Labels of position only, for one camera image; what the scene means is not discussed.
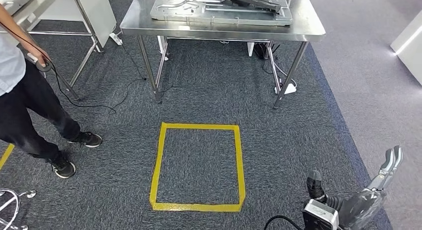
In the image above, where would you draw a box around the person's left hand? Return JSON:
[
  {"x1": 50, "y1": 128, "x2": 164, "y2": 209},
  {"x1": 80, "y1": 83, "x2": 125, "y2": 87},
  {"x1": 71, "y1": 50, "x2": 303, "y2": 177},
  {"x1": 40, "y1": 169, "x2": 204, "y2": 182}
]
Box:
[{"x1": 24, "y1": 45, "x2": 52, "y2": 68}]

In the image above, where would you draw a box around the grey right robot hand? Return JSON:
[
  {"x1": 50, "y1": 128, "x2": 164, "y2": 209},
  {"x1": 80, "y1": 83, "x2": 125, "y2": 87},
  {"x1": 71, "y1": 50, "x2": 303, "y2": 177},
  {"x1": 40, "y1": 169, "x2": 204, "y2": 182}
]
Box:
[{"x1": 307, "y1": 145, "x2": 404, "y2": 230}]

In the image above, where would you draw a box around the handheld controller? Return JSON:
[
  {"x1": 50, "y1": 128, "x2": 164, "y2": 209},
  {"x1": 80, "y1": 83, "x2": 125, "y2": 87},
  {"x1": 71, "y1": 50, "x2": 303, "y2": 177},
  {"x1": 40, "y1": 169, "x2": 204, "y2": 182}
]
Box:
[{"x1": 27, "y1": 53, "x2": 53, "y2": 73}]

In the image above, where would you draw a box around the black plastic plate part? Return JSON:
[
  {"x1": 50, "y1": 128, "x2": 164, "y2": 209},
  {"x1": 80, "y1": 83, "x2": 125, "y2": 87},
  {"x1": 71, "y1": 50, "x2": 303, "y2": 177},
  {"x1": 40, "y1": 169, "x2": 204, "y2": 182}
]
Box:
[{"x1": 204, "y1": 0, "x2": 282, "y2": 14}]

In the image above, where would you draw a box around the steel workbench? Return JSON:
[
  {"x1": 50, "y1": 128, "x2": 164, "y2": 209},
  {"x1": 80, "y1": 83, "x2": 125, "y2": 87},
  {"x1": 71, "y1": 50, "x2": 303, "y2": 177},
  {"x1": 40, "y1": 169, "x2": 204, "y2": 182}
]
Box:
[{"x1": 119, "y1": 0, "x2": 326, "y2": 110}]

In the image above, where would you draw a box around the steel table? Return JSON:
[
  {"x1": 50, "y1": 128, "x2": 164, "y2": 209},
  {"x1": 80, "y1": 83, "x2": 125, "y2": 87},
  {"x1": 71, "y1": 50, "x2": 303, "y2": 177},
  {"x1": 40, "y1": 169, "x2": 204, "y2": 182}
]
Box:
[{"x1": 0, "y1": 0, "x2": 100, "y2": 101}]

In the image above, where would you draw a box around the person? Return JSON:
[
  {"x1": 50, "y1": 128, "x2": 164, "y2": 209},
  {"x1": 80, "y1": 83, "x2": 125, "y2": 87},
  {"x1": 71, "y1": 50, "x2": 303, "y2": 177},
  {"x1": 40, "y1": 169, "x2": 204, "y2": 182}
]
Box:
[{"x1": 0, "y1": 4, "x2": 103, "y2": 179}]

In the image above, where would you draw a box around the white panel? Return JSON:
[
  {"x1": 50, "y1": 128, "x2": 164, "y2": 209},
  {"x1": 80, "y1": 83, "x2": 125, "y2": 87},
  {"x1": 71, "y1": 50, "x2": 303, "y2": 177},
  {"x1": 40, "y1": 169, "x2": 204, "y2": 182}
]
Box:
[{"x1": 39, "y1": 0, "x2": 116, "y2": 53}]

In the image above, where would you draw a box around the yellow floor tape square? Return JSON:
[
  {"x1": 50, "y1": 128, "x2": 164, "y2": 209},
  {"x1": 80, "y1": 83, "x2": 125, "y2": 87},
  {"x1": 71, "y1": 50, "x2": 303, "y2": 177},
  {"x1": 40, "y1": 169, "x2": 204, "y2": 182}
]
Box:
[
  {"x1": 149, "y1": 122, "x2": 246, "y2": 213},
  {"x1": 0, "y1": 143, "x2": 15, "y2": 170}
]

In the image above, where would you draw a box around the black stool chrome base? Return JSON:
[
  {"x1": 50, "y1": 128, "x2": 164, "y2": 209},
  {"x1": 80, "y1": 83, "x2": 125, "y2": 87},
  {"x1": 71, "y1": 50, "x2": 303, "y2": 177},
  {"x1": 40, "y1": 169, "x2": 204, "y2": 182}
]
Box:
[{"x1": 0, "y1": 188, "x2": 37, "y2": 230}]

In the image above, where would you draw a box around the white block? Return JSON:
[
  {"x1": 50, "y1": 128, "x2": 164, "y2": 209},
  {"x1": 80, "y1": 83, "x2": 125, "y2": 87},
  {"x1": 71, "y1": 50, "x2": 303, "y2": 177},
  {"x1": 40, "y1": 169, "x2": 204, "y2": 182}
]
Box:
[{"x1": 390, "y1": 9, "x2": 422, "y2": 86}]

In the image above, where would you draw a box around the black power box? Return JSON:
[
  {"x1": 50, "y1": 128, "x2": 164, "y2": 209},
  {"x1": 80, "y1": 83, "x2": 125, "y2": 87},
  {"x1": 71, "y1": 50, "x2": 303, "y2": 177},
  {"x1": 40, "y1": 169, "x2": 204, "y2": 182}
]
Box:
[{"x1": 254, "y1": 42, "x2": 281, "y2": 60}]

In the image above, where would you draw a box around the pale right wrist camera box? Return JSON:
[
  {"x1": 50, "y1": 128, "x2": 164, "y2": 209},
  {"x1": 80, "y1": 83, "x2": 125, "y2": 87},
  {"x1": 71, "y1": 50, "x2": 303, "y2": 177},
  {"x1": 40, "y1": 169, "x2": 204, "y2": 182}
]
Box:
[{"x1": 302, "y1": 199, "x2": 340, "y2": 230}]

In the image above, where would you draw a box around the black controller cable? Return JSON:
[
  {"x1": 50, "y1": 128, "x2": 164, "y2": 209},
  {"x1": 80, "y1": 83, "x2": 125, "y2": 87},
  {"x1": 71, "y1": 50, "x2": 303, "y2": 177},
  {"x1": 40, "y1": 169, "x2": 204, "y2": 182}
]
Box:
[{"x1": 0, "y1": 22, "x2": 147, "y2": 115}]

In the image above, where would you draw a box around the black cable bundle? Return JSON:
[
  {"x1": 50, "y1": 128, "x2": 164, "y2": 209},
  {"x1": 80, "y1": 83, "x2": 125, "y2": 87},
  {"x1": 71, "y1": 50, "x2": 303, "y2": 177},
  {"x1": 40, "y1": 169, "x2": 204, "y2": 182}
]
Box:
[{"x1": 263, "y1": 215, "x2": 303, "y2": 230}]

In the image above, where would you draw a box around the white cable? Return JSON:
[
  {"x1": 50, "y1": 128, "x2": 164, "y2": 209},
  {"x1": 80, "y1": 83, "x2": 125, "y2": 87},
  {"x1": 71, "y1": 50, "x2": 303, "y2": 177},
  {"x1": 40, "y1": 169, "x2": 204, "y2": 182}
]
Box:
[{"x1": 273, "y1": 62, "x2": 298, "y2": 91}]

